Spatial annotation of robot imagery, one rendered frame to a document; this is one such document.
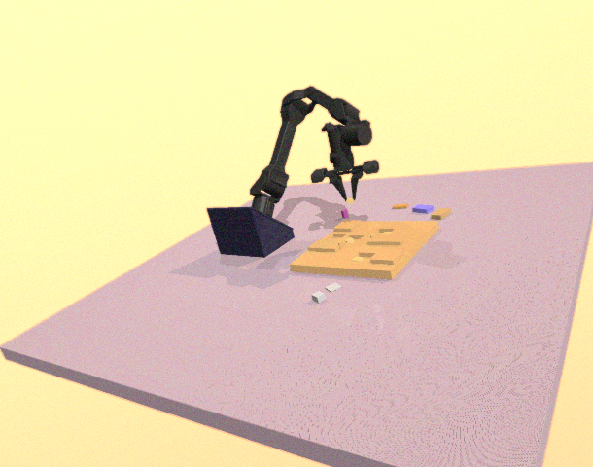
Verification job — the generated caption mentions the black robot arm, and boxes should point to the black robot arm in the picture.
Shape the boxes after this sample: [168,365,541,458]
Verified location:
[250,86,373,217]

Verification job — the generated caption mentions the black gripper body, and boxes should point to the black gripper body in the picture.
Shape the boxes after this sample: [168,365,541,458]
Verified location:
[311,146,380,184]

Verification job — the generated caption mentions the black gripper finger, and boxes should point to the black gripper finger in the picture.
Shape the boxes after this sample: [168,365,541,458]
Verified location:
[351,173,364,200]
[329,176,347,201]

